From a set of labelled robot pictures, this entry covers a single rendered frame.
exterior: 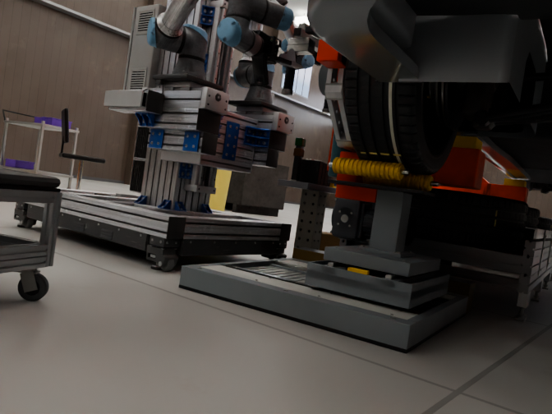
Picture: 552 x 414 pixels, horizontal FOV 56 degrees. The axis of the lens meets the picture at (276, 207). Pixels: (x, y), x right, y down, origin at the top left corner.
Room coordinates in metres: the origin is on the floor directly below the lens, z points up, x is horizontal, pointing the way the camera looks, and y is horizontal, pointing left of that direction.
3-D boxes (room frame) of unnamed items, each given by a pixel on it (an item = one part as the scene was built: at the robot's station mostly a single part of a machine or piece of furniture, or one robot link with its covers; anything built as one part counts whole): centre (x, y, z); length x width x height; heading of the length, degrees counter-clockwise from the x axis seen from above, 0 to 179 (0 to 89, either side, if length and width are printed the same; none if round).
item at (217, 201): (6.86, 0.85, 0.32); 0.42 x 0.41 x 0.65; 144
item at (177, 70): (2.30, 0.46, 0.87); 0.15 x 0.15 x 0.10
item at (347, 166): (1.79, -0.29, 0.51); 0.29 x 0.06 x 0.06; 59
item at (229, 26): (1.62, 0.20, 0.85); 0.11 x 0.08 x 0.09; 149
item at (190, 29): (2.30, 0.47, 0.98); 0.13 x 0.12 x 0.14; 122
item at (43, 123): (6.03, 2.86, 0.44); 0.91 x 0.53 x 0.89; 52
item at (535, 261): (3.36, -1.34, 0.14); 2.47 x 0.85 x 0.27; 149
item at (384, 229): (1.86, -0.42, 0.32); 0.40 x 0.30 x 0.28; 149
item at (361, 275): (1.86, -0.42, 0.13); 0.50 x 0.36 x 0.10; 149
